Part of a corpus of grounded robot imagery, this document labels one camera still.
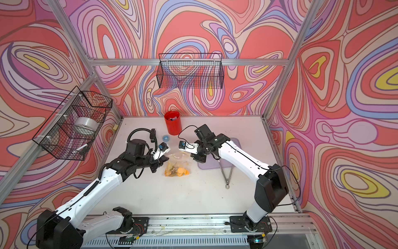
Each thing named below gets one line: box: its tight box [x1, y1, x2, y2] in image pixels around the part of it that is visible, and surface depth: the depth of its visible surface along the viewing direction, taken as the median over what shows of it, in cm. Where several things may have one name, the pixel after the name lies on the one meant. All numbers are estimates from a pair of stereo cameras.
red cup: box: [164, 110, 182, 136], surface depth 109 cm
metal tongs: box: [217, 158, 235, 190], surface depth 90 cm
